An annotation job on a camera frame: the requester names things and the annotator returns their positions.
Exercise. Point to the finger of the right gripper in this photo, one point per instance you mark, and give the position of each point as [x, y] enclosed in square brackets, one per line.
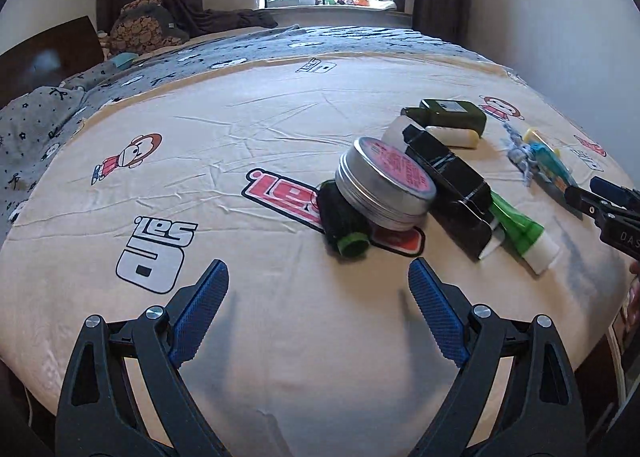
[628, 198]
[596, 207]

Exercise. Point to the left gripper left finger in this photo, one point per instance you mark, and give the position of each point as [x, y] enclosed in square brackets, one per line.
[98, 414]

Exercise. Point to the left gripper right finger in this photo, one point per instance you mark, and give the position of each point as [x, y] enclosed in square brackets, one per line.
[515, 393]

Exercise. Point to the small yellow lotion bottle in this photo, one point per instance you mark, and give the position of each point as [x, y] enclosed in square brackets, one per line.
[455, 137]

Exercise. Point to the large dark green bottle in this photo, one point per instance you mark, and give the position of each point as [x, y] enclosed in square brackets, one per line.
[447, 114]

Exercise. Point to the round metal tin pink label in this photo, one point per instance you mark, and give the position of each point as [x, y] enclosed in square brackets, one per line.
[384, 184]

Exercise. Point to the small dark green bottle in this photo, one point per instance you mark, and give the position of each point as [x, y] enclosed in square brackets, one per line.
[347, 231]

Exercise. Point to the colourful candy wrapper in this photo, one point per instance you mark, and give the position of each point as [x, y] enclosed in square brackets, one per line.
[548, 160]

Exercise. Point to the green white tube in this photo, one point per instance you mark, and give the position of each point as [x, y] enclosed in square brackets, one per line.
[529, 238]

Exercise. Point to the black cosmetic box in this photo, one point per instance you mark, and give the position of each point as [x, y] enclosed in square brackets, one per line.
[463, 198]

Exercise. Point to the beige cartoon print blanket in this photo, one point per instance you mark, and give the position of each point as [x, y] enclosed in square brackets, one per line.
[309, 355]

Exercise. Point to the dark wooden headboard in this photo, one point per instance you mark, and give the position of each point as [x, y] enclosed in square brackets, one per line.
[48, 58]

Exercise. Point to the brown patterned pillow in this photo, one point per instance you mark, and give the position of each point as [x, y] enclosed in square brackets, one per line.
[144, 26]

